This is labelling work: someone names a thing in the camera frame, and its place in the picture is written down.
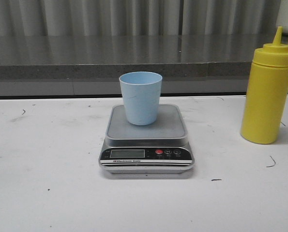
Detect light blue plastic cup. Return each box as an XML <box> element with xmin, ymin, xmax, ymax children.
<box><xmin>119</xmin><ymin>72</ymin><xmax>163</xmax><ymax>126</ymax></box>

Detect yellow squeeze bottle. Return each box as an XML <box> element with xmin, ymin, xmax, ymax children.
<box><xmin>240</xmin><ymin>26</ymin><xmax>288</xmax><ymax>144</ymax></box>

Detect silver digital kitchen scale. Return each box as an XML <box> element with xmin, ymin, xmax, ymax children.
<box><xmin>99</xmin><ymin>104</ymin><xmax>195</xmax><ymax>174</ymax></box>

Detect white container in background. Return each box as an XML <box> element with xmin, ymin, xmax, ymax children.
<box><xmin>276</xmin><ymin>0</ymin><xmax>288</xmax><ymax>36</ymax></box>

